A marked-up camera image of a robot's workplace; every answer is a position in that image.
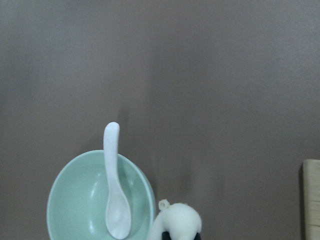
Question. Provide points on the wooden cutting board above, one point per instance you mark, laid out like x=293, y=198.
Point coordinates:
x=311, y=193

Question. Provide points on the light green bowl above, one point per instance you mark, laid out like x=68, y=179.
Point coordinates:
x=77, y=200

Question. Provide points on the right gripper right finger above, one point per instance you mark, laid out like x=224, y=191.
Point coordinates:
x=197, y=237

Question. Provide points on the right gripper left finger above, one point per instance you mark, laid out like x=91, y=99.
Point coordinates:
x=165, y=235

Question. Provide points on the white ceramic spoon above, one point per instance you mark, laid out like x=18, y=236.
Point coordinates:
x=118, y=212

